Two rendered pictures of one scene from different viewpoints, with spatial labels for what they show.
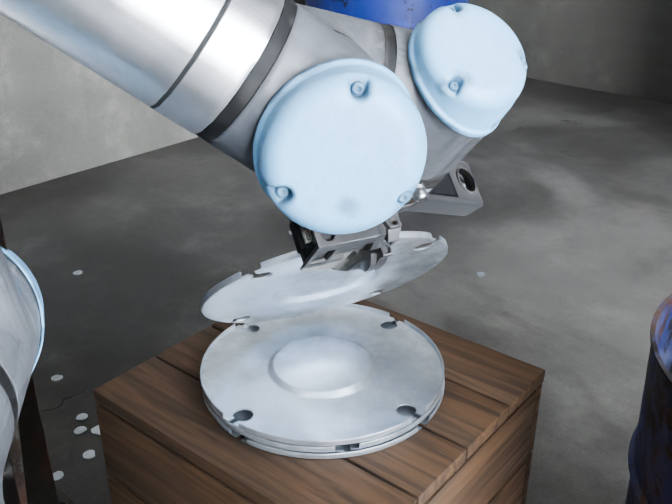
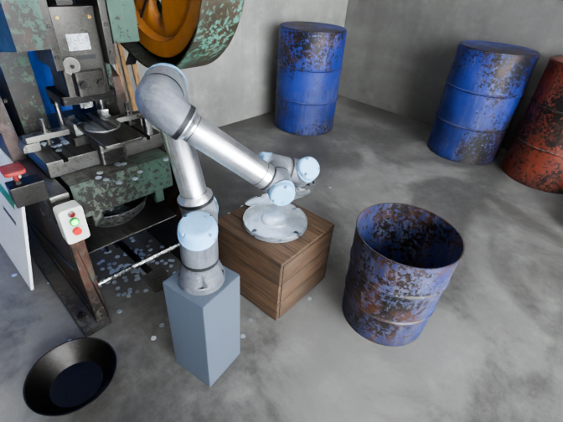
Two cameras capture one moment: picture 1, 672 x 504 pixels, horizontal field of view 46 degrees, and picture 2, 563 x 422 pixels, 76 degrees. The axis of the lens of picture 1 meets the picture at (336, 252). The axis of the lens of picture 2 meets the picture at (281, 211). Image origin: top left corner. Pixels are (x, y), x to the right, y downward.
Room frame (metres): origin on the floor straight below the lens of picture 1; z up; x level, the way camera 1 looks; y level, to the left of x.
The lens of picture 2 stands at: (-0.54, 0.00, 1.34)
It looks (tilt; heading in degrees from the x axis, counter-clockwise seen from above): 35 degrees down; 359
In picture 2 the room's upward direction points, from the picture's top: 4 degrees clockwise
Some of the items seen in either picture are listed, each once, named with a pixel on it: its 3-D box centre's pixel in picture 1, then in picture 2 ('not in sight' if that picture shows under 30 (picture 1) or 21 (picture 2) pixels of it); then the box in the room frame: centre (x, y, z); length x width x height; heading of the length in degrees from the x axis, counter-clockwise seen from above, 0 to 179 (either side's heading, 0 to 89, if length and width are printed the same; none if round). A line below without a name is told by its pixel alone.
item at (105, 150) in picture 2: not in sight; (111, 146); (0.71, 0.65, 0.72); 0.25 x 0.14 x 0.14; 48
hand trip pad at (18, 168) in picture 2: not in sight; (16, 177); (0.42, 0.83, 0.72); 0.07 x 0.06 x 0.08; 48
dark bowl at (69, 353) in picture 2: not in sight; (74, 378); (0.18, 0.70, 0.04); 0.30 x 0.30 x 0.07
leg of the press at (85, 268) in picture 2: not in sight; (28, 196); (0.72, 1.06, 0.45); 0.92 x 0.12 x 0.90; 48
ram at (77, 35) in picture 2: not in sight; (75, 48); (0.80, 0.75, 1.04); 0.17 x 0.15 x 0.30; 48
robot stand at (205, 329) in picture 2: not in sight; (205, 321); (0.32, 0.24, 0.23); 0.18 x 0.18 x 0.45; 59
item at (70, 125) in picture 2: not in sight; (90, 122); (0.82, 0.78, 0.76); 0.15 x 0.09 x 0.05; 138
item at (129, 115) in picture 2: not in sight; (130, 113); (0.95, 0.67, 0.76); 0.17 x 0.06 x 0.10; 138
